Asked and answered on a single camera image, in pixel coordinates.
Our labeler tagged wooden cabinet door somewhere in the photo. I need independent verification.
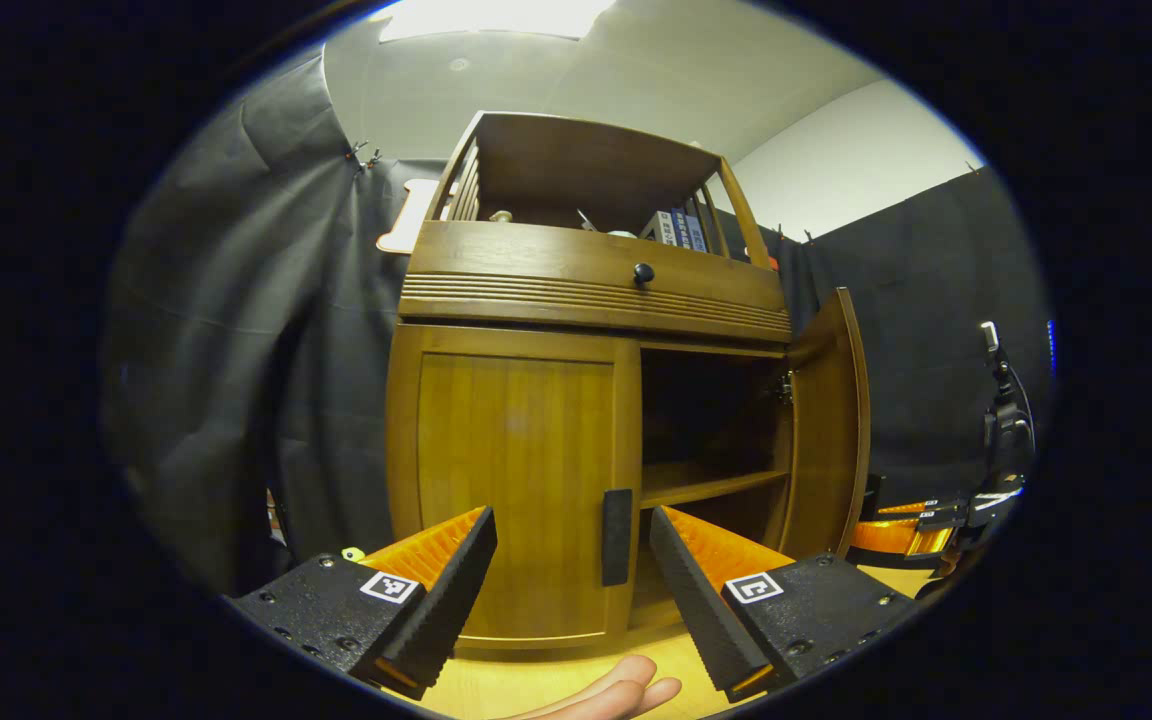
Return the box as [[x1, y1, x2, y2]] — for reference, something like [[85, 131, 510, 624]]
[[388, 325, 642, 646], [786, 288, 872, 561]]

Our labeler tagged ceiling light panel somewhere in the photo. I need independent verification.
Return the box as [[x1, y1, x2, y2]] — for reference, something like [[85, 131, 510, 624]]
[[376, 0, 617, 43]]

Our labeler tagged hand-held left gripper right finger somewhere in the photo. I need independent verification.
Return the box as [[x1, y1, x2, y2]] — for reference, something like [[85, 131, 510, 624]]
[[649, 505, 925, 703]]

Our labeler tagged wooden double-door shoe cabinet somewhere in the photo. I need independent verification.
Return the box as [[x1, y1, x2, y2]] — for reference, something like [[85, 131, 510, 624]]
[[386, 110, 872, 651]]

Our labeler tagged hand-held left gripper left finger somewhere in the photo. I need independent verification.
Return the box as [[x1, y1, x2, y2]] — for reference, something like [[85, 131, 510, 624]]
[[224, 505, 499, 701]]

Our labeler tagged wooden cabinet drawer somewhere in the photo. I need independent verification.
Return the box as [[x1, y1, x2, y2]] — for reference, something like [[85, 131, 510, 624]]
[[401, 220, 792, 319]]

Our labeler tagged wooden inner cabinet shelf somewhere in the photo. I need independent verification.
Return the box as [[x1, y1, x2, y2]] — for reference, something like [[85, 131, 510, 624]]
[[641, 462, 789, 509]]

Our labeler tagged black backdrop cloth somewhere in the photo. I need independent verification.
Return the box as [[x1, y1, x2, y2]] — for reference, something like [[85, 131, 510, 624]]
[[101, 45, 1052, 601]]

